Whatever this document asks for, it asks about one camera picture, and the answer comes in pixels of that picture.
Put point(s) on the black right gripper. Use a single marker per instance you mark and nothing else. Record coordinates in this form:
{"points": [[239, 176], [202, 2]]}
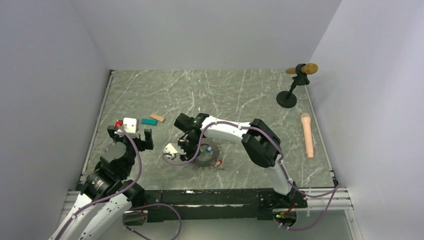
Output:
{"points": [[187, 156]]}

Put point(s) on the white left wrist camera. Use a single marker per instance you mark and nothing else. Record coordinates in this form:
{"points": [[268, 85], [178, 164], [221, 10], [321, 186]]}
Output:
{"points": [[130, 125]]}

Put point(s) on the pink microphone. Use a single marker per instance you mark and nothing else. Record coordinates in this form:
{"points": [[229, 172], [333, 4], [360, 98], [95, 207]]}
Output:
{"points": [[308, 138]]}

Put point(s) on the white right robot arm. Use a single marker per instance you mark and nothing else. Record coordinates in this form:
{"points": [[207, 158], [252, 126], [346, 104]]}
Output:
{"points": [[259, 141]]}

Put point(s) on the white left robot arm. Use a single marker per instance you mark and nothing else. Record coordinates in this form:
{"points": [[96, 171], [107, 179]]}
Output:
{"points": [[107, 191]]}

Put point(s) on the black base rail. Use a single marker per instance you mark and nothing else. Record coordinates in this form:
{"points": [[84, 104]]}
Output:
{"points": [[212, 204]]}

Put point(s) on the teal rectangular block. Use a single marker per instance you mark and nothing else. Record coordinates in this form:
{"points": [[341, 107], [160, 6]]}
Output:
{"points": [[150, 122]]}

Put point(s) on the orange rectangular block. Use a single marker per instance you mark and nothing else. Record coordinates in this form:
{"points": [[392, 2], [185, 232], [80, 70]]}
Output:
{"points": [[157, 117]]}

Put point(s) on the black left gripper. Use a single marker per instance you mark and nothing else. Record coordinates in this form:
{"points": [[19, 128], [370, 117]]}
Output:
{"points": [[143, 144]]}

